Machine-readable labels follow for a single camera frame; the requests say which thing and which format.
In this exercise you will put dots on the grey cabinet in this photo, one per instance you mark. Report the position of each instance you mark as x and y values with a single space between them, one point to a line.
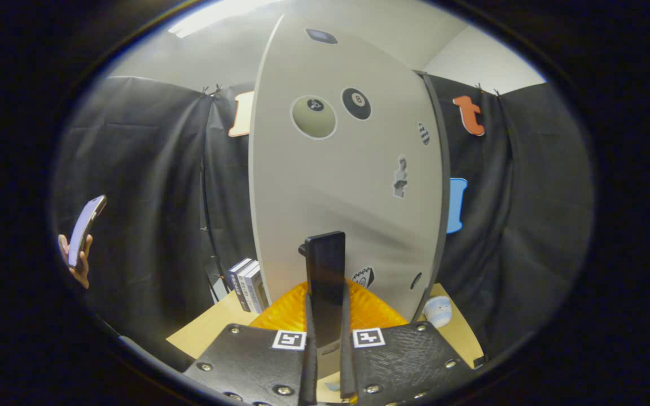
443 169

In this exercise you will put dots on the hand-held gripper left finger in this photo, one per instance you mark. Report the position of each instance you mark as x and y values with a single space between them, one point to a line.
257 361

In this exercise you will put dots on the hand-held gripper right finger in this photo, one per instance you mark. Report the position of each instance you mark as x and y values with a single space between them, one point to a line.
404 361

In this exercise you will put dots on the smartphone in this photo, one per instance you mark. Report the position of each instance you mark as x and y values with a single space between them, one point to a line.
85 225

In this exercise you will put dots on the black backdrop cloth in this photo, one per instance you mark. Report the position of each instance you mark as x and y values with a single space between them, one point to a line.
144 197

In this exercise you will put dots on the white cabinet door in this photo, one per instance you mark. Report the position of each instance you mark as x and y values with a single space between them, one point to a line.
330 186

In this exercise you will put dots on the white blue tube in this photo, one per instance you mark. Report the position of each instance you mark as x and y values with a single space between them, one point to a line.
438 313

